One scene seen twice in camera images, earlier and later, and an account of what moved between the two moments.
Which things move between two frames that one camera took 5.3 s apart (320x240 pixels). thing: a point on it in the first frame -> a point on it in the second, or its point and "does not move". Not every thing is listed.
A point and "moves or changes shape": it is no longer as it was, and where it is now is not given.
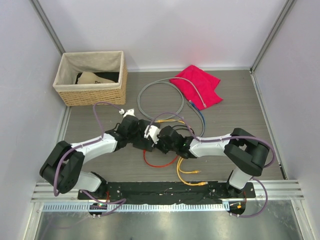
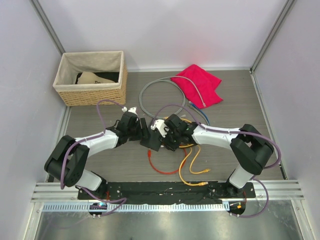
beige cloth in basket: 89,77 does not move
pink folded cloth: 205,83 does not move
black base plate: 163,192 does not move
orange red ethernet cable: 159,166 -> 164,172
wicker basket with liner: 89,78 does not move
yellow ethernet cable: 183,122 moves or changes shape
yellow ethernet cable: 178,174 moves or changes shape
